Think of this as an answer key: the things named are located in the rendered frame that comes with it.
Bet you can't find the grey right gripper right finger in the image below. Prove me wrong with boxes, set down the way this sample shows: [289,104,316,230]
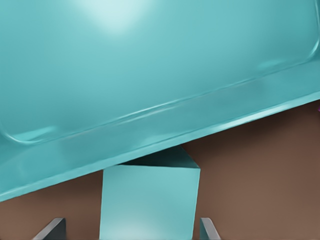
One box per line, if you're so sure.
[199,217,222,240]

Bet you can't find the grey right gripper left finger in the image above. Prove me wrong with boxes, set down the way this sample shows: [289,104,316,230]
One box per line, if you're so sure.
[33,217,67,240]

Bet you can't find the teal plastic tray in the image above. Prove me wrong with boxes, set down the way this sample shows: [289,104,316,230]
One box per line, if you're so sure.
[0,0,320,203]

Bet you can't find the teal blue cube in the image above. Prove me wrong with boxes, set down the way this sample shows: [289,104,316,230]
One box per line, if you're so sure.
[98,144,202,240]

